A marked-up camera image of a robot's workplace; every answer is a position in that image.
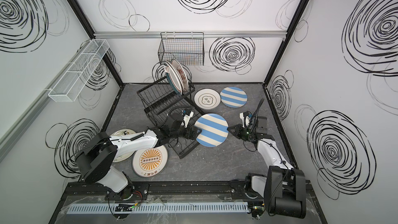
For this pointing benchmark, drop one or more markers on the black wire wall basket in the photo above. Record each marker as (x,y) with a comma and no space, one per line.
(185,47)

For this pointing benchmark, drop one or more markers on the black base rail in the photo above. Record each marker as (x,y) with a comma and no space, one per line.
(234,189)

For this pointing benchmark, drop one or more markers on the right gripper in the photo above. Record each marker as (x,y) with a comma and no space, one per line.
(238,133)

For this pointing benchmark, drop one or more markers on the white plate green red rim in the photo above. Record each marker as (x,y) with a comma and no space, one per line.
(172,82)

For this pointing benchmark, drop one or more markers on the white plate black flower outline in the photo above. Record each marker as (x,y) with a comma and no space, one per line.
(207,99)

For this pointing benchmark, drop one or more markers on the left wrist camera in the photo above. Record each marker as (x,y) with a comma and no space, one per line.
(187,117)

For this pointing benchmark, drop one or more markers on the black wire dish rack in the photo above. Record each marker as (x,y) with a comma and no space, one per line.
(160,101)

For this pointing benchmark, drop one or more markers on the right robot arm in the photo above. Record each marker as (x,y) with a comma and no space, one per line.
(283,189)

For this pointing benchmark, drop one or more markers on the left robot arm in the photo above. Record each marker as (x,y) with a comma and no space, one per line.
(95,160)

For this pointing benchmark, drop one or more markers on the white mesh wall shelf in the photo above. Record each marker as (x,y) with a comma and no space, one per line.
(86,70)

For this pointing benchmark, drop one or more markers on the cream floral plate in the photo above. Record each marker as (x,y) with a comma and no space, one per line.
(123,155)

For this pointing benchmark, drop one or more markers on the white plate red characters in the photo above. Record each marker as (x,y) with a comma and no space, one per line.
(181,75)

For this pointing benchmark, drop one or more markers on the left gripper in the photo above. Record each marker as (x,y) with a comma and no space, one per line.
(194,135)

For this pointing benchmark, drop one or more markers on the blue striped plate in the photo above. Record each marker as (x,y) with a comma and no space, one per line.
(233,97)
(213,130)

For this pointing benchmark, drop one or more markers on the grey slotted cable duct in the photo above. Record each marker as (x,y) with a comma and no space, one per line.
(158,208)

